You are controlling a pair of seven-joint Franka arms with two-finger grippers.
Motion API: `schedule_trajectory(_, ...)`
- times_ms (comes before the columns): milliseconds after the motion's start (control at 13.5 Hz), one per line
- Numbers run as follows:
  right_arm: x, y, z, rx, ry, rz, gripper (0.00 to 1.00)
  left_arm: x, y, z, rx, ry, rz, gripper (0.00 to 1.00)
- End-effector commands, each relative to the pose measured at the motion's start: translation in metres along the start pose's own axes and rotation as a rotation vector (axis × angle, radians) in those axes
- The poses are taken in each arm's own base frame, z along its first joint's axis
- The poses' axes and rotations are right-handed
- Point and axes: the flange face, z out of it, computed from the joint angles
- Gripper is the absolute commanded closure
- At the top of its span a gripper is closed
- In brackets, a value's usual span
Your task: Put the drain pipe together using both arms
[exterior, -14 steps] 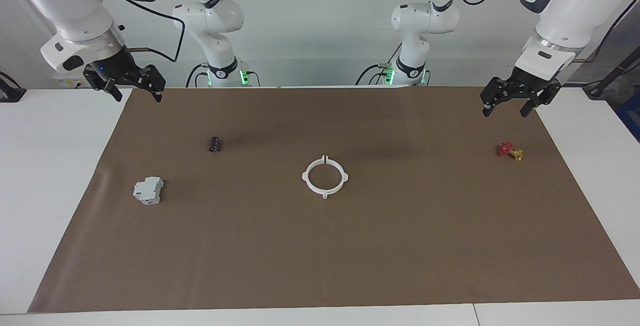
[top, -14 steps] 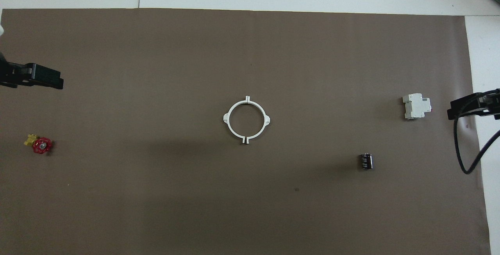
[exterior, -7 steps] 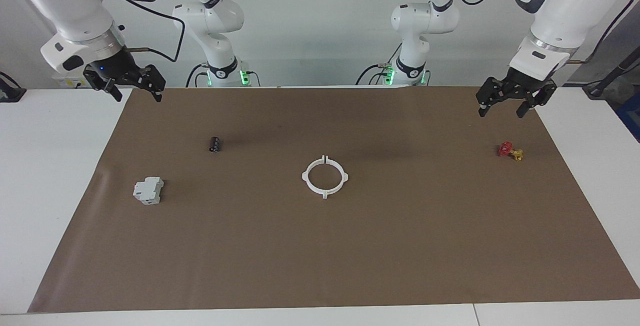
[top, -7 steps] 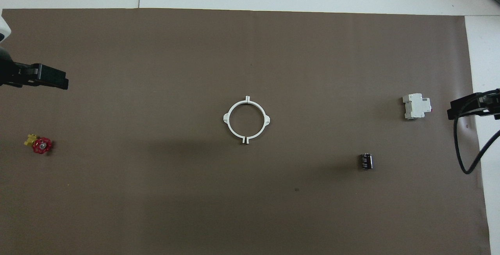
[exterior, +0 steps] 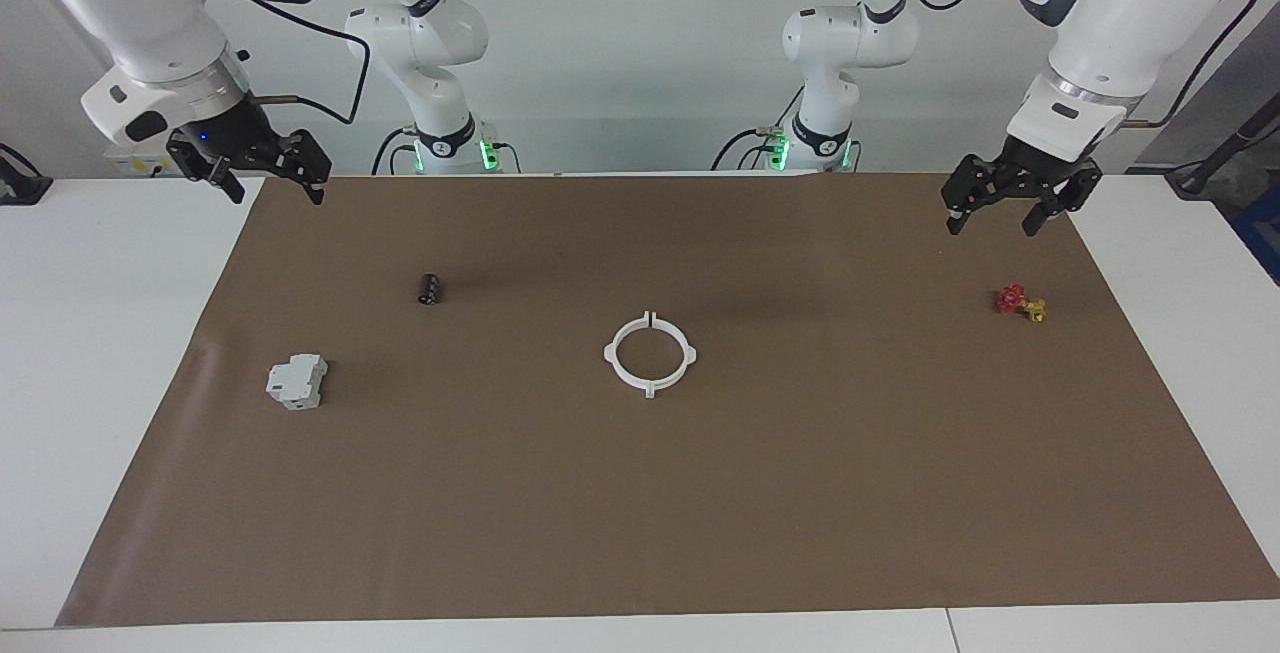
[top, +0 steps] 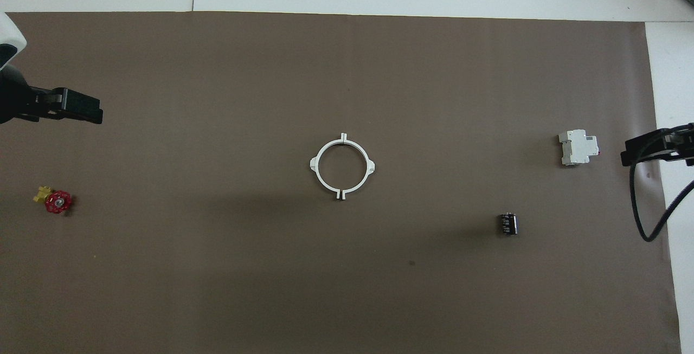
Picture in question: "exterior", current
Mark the white circuit breaker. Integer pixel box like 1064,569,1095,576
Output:
265,353,329,411

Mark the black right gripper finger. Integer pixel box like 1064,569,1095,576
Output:
278,130,333,204
166,131,247,206

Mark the black table mount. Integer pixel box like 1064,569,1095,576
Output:
0,143,53,206

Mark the brown paper table mat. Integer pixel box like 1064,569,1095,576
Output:
55,173,1280,627

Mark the white box yellow label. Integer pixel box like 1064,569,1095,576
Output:
105,143,186,179

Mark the white half-ring pipe clamp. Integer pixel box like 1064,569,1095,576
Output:
603,311,653,401
649,311,698,401

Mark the blue crate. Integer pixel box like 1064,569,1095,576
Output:
1232,183,1280,286

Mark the red handwheel brass valve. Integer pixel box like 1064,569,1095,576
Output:
995,283,1048,324

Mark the black stand pole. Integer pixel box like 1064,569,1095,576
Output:
1165,118,1280,197

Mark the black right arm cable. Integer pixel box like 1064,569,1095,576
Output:
215,0,373,126

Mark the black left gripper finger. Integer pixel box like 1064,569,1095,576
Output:
1022,168,1103,237
941,158,1009,234

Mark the black base cable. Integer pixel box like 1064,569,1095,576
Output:
710,126,793,172
372,126,419,175

